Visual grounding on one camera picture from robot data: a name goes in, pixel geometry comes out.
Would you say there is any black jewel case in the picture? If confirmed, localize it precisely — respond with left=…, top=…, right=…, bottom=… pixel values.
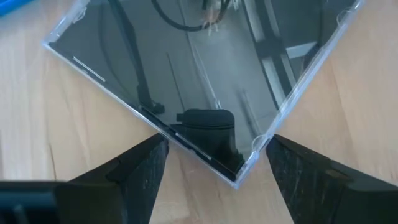
left=42, top=0, right=366, bottom=190

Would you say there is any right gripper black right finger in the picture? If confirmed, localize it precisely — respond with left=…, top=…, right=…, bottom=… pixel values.
left=266, top=134, right=398, bottom=224

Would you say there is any blue disc case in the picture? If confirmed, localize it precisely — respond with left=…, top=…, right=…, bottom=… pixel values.
left=0, top=0, right=34, bottom=18

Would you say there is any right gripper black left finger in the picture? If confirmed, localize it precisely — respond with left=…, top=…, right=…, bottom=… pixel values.
left=0, top=134, right=170, bottom=224

